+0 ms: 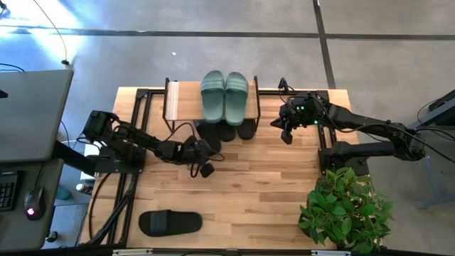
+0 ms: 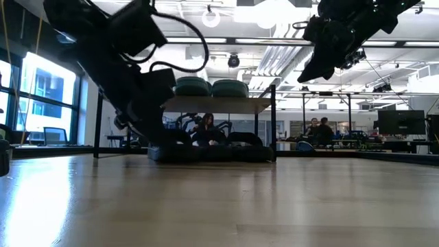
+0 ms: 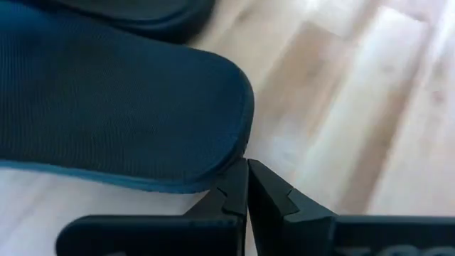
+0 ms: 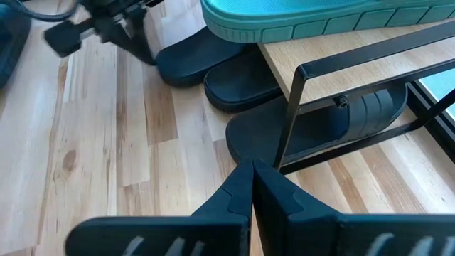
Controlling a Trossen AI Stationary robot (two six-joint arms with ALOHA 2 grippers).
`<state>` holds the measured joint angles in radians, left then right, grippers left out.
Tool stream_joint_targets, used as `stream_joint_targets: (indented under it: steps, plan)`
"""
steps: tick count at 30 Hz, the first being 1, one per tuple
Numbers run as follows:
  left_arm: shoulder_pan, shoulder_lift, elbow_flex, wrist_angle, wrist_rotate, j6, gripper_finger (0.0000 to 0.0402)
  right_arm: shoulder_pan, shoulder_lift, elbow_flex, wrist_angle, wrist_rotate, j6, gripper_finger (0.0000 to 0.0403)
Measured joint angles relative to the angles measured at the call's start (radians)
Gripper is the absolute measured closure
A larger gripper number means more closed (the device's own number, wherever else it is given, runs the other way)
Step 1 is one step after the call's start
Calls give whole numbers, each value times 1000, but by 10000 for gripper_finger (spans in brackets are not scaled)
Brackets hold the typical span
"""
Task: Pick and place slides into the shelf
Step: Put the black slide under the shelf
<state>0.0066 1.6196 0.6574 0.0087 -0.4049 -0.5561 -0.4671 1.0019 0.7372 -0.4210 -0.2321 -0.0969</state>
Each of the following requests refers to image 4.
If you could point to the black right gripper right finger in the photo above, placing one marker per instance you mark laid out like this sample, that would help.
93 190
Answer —
302 231

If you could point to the black metal rig frame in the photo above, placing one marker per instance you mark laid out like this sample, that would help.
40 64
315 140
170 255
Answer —
437 124

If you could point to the wooden shelf with black frame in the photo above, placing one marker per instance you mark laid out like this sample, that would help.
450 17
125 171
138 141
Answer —
337 49

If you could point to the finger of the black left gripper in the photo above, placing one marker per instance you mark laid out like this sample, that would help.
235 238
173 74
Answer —
131 35
65 39

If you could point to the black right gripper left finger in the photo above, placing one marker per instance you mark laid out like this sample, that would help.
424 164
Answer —
213 227

